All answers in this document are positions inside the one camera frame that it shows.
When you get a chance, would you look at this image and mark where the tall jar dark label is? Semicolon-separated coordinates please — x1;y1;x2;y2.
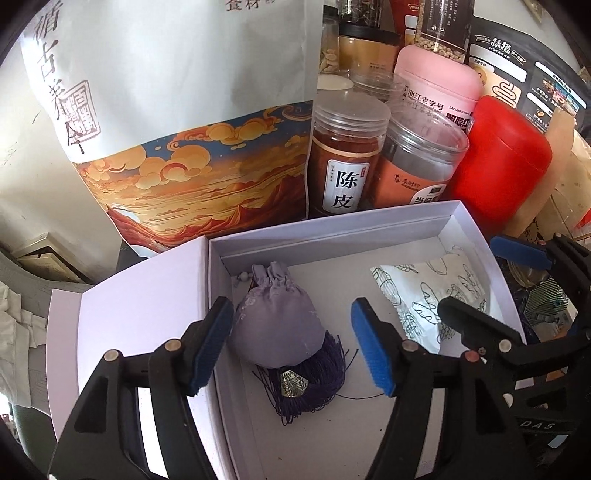
415;0;475;63

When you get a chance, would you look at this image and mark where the clear jar orange label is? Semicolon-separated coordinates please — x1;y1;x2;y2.
368;101;470;209

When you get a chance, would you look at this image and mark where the pink tea canister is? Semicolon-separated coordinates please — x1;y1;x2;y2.
394;45;483;131

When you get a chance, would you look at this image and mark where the white open gift box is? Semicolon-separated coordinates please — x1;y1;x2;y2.
46;202;521;479

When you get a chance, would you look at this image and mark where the white orange cloud pouch bag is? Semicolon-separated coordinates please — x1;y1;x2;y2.
20;1;322;257

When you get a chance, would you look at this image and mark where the clear jar dried tangerine peel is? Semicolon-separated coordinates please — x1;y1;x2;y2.
307;90;391;217

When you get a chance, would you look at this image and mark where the black oatmeal bag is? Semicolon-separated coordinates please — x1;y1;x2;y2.
466;17;590;132

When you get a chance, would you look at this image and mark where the lavender satin drawstring pouch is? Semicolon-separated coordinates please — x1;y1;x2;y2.
229;261;349;426

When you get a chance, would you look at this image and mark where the kraft paper pouch bag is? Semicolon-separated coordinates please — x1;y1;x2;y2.
503;108;590;240

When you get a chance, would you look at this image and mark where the white printed sachet pillow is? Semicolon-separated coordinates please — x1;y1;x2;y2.
370;247;490;355

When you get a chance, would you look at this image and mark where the red tea canister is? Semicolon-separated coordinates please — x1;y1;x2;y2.
444;96;552;237

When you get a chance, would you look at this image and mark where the jar with black lid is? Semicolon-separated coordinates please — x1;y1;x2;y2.
339;22;401;73

